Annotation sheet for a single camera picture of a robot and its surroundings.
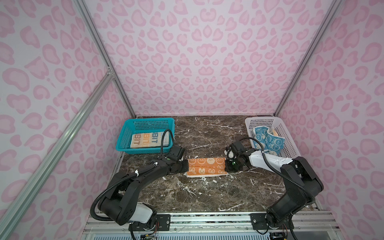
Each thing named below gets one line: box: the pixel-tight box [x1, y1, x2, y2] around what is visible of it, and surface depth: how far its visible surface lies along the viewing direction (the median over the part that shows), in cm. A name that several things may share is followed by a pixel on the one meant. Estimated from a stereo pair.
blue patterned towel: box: [253, 126, 286, 156], surface depth 103 cm
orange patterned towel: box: [186, 157, 229, 178], surface depth 92 cm
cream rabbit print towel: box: [130, 131, 170, 148], surface depth 105 cm
